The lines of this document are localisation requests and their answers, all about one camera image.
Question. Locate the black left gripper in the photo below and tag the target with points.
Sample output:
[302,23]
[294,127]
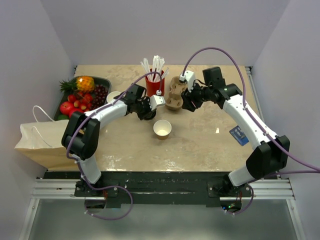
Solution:
[147,101]

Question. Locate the orange pineapple fruit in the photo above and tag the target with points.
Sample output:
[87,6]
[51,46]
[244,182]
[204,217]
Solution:
[84,84]

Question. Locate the black plastic cup lid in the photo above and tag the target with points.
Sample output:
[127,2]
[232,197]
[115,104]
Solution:
[150,115]

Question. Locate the white paper coffee cup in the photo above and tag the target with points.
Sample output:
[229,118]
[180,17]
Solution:
[162,128]

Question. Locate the green lime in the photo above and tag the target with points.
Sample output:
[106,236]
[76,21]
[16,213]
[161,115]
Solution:
[62,117]

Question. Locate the blue card packet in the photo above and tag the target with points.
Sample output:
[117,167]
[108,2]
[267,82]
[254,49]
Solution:
[239,135]

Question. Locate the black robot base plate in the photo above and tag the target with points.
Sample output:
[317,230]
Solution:
[155,188]

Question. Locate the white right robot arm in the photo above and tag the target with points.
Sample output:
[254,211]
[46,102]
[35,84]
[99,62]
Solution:
[267,156]

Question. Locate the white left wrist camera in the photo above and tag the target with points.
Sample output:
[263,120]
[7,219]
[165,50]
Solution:
[157,101]

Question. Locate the white wrapped straw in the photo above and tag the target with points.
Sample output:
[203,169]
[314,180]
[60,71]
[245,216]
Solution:
[159,63]
[163,75]
[154,65]
[146,71]
[148,68]

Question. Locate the dark red grape bunch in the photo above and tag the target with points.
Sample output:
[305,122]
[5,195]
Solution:
[97,98]

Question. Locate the brown pulp cup carrier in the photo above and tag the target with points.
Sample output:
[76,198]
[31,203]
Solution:
[174,100]

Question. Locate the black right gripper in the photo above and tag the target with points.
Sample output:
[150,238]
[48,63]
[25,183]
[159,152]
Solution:
[189,97]

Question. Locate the red apple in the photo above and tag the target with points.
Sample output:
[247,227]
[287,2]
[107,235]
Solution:
[73,111]
[66,107]

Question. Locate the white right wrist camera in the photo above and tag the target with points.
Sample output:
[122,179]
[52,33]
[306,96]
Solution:
[188,77]

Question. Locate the stacked brown paper cups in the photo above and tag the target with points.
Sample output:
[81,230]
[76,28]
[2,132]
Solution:
[112,95]

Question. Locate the dark green fruit tray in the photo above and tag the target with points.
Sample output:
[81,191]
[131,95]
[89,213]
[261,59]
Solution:
[77,98]

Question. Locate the brown paper takeout bag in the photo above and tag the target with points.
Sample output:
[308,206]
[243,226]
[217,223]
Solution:
[41,143]

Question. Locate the red ribbed straw cup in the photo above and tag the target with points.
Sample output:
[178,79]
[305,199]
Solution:
[153,87]

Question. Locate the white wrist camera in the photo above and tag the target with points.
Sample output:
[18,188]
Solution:
[188,77]
[157,101]

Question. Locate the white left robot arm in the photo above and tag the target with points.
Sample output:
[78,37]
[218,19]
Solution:
[81,135]

